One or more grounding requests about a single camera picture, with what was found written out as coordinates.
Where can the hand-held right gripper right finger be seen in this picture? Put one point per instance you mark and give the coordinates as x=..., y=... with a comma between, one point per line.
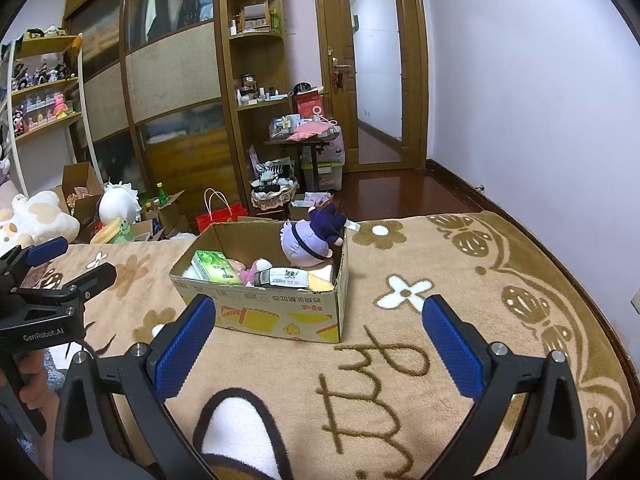
x=452, y=350

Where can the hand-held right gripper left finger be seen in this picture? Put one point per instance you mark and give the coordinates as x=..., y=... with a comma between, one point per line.
x=185, y=345

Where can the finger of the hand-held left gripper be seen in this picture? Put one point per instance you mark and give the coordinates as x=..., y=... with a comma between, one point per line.
x=95, y=277
x=47, y=250

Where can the green tissue pack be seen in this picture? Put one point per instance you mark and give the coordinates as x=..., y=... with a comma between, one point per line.
x=215, y=266

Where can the pink plush bear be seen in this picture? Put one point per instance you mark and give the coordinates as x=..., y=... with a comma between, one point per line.
x=248, y=276

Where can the printed cardboard box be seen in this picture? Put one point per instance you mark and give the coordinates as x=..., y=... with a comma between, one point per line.
x=280, y=317

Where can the white tissue pack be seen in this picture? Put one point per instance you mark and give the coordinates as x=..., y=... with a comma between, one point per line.
x=282, y=276

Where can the yellow plush toy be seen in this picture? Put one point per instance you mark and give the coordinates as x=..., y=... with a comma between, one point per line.
x=320, y=284

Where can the purple plush doll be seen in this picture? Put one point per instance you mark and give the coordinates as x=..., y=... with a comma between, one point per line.
x=305, y=245

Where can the person's left hand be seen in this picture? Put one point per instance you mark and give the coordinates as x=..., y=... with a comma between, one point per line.
x=35, y=385

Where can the large cream plush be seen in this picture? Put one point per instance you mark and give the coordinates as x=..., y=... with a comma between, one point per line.
x=35, y=220

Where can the green frog plush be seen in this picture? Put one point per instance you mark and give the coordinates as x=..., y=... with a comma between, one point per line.
x=120, y=232

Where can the beige flower blanket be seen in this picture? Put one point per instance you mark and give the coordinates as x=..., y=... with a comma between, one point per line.
x=400, y=385

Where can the white-haired plush doll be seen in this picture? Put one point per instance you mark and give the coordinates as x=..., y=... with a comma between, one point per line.
x=117, y=205

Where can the open brown cardboard box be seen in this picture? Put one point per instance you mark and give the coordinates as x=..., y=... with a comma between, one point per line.
x=80, y=177
x=167, y=212

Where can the green glass bottle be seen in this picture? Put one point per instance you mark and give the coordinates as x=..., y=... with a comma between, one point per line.
x=161, y=195

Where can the red paper bag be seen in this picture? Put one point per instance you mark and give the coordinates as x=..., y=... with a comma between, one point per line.
x=220, y=217

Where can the pink toy figure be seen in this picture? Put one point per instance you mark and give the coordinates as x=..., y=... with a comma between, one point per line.
x=61, y=107

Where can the basket of clothes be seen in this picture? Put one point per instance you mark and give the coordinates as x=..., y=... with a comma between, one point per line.
x=272, y=200

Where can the row of small figurines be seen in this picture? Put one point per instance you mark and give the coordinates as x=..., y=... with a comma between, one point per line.
x=45, y=75

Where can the low cardboard box with papers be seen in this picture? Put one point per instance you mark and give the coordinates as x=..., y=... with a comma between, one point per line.
x=300, y=210

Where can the wooden corner shelf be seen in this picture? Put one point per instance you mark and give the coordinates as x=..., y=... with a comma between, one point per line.
x=232, y=135

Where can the white display shelf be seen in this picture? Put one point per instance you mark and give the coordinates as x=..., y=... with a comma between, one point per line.
x=45, y=47

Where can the wooden wardrobe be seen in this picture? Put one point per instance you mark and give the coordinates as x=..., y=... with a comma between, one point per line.
x=170, y=75

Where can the clear storage bin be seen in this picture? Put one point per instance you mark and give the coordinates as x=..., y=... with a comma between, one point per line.
x=327, y=175

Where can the small wooden table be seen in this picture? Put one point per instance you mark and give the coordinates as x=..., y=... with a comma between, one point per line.
x=300, y=143

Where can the clear desktop organizer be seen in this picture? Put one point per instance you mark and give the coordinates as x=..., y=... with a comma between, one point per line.
x=285, y=126

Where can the pink cloth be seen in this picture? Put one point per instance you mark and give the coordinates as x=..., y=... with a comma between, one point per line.
x=307, y=132

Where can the wooden door with glass panel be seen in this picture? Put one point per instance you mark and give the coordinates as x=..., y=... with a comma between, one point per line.
x=335, y=125

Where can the red box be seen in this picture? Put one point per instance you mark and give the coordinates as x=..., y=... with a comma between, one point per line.
x=307, y=105

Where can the black round tin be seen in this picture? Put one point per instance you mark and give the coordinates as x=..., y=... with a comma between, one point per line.
x=302, y=87

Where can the wall socket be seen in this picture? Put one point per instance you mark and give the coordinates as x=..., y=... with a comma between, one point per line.
x=636, y=303

